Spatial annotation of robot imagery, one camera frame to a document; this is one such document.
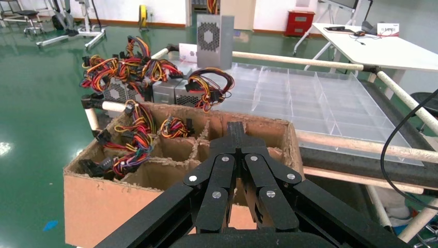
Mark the blue floor scrap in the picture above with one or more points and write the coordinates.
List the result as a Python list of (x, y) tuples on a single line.
[(50, 225)]

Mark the brown cardboard divider box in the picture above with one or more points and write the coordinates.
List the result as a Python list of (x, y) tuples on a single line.
[(95, 205)]

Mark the black pipe joint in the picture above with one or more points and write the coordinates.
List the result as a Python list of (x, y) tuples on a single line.
[(371, 69), (90, 101), (172, 48)]

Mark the white desk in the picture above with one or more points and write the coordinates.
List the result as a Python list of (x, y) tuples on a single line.
[(393, 51)]

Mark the white metal stand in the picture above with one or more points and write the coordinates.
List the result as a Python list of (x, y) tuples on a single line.
[(68, 37)]

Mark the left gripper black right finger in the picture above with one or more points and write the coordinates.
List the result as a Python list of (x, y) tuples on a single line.
[(270, 198)]

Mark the white box red print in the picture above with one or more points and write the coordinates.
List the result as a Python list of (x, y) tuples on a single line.
[(388, 29)]

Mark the black stool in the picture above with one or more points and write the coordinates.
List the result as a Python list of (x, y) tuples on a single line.
[(27, 13)]

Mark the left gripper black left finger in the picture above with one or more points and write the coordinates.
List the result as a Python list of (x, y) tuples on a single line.
[(215, 191)]

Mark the clear acrylic divider tray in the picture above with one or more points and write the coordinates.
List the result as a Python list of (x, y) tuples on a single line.
[(308, 102)]

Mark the grey power supply blue-orange harness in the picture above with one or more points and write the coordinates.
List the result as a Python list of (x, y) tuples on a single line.
[(138, 46)]

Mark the power supply pink-purple harness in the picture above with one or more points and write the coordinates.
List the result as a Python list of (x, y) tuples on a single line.
[(131, 162)]

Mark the yellow reel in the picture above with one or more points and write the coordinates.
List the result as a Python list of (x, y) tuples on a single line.
[(143, 15)]

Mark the black rack bar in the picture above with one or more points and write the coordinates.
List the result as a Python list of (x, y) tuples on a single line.
[(359, 167)]

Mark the grey power supply red-yellow harness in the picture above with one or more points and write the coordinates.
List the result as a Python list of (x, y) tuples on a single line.
[(215, 44)]

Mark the red cabinet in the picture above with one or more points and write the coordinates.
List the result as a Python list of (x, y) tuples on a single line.
[(299, 24)]

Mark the black computer mouse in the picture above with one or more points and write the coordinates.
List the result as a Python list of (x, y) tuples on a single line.
[(359, 33)]

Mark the black flat device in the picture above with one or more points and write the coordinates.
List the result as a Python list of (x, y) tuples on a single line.
[(337, 28)]

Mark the power supply red harness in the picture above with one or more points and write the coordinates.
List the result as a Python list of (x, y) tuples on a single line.
[(140, 142)]

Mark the white bag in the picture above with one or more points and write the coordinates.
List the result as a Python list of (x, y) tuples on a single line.
[(393, 205)]

